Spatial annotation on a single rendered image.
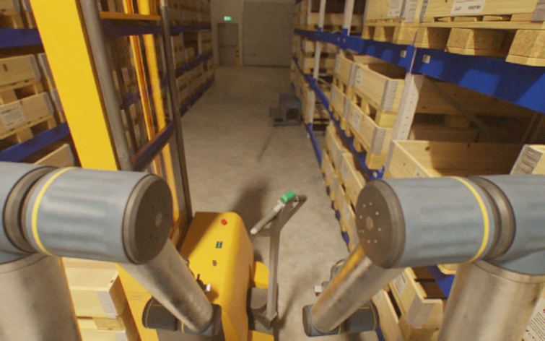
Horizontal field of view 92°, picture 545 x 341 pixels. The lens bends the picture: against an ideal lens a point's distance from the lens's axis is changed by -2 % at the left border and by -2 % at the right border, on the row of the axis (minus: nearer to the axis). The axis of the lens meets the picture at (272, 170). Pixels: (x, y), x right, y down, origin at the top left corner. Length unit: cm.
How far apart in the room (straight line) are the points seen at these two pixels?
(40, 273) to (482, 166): 234
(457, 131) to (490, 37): 107
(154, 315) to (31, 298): 57
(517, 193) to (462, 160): 168
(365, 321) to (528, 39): 107
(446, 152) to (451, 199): 166
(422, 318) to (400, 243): 137
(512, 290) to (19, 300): 87
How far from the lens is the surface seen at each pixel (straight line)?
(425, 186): 49
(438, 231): 47
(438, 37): 180
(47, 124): 349
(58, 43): 114
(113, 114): 112
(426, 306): 172
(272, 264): 169
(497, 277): 65
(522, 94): 128
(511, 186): 58
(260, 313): 214
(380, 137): 217
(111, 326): 188
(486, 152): 232
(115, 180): 47
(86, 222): 46
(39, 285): 67
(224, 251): 181
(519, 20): 126
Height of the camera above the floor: 215
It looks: 28 degrees down
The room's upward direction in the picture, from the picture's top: 2 degrees clockwise
